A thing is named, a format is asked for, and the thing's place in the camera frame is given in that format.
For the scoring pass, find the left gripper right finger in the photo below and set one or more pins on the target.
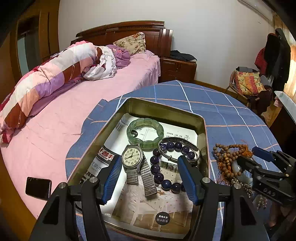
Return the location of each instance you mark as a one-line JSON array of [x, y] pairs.
[[211, 200]]

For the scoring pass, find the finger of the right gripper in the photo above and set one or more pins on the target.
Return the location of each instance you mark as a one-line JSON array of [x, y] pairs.
[[278, 158], [252, 166]]

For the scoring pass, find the pale blue jade bangle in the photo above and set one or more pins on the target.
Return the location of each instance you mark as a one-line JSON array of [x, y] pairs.
[[241, 175]]

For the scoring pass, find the silver wristwatch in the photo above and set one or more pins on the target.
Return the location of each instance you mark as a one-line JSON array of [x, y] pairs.
[[134, 164]]

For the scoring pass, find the right hand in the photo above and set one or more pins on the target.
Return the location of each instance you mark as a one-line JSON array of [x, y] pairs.
[[280, 219]]

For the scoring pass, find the desk with patterned cover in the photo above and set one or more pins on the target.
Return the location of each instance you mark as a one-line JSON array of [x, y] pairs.
[[283, 127]]

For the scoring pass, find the black smartphone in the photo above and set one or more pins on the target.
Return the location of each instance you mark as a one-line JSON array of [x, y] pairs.
[[38, 188]]

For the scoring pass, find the blue plaid tablecloth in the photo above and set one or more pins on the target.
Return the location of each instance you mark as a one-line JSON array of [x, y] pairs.
[[226, 119]]

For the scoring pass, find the pink bed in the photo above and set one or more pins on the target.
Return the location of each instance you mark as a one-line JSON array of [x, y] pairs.
[[39, 149]]

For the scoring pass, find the chair with colourful cushion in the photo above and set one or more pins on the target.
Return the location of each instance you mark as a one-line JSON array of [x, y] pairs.
[[246, 82]]

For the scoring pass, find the gold tin box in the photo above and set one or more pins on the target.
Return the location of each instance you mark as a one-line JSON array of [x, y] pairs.
[[149, 114]]

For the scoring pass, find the hanging dark coats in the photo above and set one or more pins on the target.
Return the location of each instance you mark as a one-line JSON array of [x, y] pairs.
[[269, 61]]

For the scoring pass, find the printed paper liner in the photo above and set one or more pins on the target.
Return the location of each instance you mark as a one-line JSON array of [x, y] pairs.
[[129, 205]]

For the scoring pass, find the wooden nightstand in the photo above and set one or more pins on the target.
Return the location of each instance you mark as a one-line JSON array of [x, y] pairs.
[[173, 69]]

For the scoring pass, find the dark clothes on nightstand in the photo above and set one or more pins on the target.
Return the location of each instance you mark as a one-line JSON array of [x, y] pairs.
[[175, 54]]

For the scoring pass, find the air conditioner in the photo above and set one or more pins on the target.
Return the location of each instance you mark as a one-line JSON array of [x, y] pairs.
[[259, 7]]

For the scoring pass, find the striped patchwork quilt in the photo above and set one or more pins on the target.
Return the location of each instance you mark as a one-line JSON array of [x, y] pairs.
[[42, 82]]

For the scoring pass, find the wooden headboard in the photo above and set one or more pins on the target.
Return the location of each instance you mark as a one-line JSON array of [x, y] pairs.
[[158, 38]]

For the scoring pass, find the floral pillow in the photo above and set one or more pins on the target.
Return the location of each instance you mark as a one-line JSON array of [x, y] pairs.
[[133, 44]]

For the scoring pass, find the purple folded garment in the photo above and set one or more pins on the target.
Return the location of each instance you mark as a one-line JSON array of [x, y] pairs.
[[122, 56]]

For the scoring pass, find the white patterned garment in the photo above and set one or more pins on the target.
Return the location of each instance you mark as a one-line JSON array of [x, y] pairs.
[[106, 66]]

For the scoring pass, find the wooden wardrobe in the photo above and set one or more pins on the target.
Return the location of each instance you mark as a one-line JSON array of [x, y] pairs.
[[29, 37]]

